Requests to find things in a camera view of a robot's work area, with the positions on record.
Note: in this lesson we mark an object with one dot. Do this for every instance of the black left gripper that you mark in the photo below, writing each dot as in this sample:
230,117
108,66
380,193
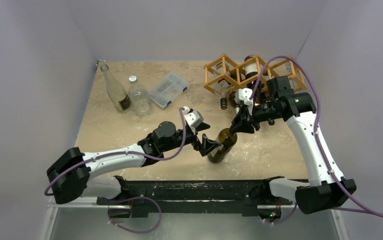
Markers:
205,146

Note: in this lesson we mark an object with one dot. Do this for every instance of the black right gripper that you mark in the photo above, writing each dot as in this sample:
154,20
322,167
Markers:
246,116

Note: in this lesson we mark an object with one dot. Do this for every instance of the green bottle cream label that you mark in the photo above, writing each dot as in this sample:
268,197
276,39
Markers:
227,140

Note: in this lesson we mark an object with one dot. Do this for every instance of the clear squat glass bottle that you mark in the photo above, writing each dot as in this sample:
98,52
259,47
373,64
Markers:
139,97

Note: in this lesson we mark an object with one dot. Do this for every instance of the clear tall glass bottle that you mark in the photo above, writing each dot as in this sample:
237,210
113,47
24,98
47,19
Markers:
115,90

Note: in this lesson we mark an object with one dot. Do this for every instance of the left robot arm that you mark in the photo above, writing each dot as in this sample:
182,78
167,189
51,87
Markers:
71,173

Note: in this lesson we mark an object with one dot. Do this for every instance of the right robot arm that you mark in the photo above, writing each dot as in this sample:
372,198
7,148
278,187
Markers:
326,184

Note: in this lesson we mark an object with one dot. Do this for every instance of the brown bottle gold neck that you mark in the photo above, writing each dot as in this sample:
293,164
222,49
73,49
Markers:
250,71

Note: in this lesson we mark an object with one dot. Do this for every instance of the wooden wine rack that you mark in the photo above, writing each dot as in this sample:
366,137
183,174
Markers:
234,73

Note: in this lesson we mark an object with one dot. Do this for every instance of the clear plastic organizer box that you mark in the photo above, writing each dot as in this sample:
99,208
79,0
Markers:
168,89

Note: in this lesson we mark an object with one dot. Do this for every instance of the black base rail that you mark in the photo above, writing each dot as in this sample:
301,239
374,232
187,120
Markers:
249,198

